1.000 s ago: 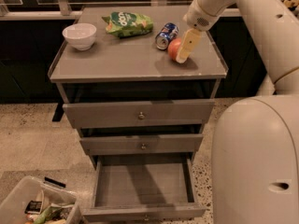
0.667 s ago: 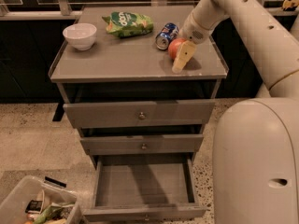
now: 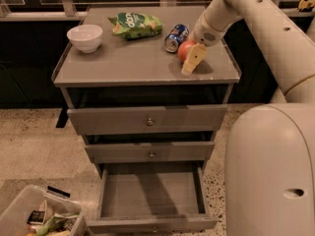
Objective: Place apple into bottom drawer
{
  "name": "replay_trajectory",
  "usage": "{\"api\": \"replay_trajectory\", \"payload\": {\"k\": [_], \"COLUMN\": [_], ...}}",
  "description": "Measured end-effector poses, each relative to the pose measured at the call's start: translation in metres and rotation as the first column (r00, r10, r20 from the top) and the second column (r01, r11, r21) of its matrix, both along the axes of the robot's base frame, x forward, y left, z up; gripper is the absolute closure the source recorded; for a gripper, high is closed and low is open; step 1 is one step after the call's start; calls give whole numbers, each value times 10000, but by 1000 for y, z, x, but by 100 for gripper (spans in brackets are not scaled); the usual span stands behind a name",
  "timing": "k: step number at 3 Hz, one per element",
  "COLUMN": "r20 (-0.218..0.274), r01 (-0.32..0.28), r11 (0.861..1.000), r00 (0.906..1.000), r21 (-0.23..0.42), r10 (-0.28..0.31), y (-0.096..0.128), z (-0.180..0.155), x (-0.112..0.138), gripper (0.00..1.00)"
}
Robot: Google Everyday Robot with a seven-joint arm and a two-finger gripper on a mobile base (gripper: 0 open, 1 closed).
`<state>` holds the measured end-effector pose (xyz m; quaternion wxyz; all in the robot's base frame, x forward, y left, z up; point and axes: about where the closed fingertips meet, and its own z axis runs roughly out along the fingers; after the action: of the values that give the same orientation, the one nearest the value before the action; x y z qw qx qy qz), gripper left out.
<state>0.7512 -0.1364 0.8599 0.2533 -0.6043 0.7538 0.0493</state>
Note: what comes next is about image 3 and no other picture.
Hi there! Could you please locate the green chip bag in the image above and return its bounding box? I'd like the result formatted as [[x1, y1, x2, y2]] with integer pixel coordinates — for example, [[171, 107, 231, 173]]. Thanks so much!
[[108, 13, 162, 40]]

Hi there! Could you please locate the grey open bottom drawer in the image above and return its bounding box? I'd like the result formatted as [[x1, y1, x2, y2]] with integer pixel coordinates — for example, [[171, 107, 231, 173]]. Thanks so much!
[[88, 161, 217, 234]]

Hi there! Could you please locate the blue soda can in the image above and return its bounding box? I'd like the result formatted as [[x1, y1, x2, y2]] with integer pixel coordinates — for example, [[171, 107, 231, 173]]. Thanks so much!
[[164, 24, 189, 53]]

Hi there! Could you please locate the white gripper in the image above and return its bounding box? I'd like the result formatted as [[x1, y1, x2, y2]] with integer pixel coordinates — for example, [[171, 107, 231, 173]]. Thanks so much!
[[181, 13, 225, 76]]

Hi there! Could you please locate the grey middle drawer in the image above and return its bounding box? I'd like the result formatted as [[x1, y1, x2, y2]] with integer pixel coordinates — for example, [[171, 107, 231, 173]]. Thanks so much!
[[86, 142, 215, 163]]

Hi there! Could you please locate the white ceramic bowl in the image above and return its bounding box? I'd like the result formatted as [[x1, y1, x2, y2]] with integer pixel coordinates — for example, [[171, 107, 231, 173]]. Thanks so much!
[[67, 25, 102, 53]]

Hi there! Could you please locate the grey top drawer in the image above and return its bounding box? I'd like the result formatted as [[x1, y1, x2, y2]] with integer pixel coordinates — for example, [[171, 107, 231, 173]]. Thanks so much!
[[68, 105, 226, 135]]

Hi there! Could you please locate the red apple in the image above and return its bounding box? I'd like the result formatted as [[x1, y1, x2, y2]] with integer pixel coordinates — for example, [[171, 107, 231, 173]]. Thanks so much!
[[177, 40, 196, 62]]

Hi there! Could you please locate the grey drawer cabinet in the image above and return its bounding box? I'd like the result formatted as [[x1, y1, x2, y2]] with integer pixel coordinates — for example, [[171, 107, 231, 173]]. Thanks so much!
[[51, 5, 242, 169]]

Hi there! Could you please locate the green snack packet in bin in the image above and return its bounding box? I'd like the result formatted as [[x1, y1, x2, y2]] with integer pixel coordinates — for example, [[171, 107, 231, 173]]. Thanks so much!
[[34, 213, 79, 236]]

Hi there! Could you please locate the clear plastic storage bin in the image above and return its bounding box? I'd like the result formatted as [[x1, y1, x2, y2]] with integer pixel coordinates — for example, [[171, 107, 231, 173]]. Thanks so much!
[[0, 185, 87, 236]]

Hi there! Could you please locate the yellow object on ledge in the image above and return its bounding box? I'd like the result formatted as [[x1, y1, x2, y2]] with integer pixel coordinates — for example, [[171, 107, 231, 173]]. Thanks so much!
[[298, 0, 315, 12]]

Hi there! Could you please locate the black packet in bin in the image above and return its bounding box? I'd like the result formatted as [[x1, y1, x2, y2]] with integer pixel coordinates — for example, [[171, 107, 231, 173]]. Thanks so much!
[[27, 210, 45, 225]]

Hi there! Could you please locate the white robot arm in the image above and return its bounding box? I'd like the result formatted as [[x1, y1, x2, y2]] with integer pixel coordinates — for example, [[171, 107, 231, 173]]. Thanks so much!
[[182, 0, 315, 236]]

